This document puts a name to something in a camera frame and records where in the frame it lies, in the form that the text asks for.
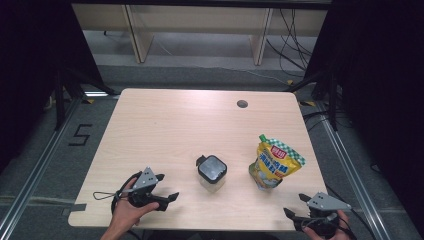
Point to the black curtain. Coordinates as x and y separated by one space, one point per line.
383 83
30 66

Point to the round grey table grommet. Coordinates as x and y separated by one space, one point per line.
242 103

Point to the aluminium floor rail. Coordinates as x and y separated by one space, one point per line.
346 160
36 166

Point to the black tape strip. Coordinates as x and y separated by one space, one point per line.
78 207

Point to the clear jar with black lid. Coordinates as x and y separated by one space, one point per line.
212 169

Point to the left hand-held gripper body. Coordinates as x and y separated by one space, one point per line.
145 179

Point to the person's left hand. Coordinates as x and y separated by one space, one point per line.
125 213

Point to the yellow seasoning pouch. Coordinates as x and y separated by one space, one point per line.
275 165

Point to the black metal stand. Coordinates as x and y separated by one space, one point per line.
60 100
333 100

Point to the light wooden shelf unit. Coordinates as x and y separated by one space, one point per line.
200 16

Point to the person's right hand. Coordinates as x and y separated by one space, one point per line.
344 221

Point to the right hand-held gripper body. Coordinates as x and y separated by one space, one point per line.
325 201

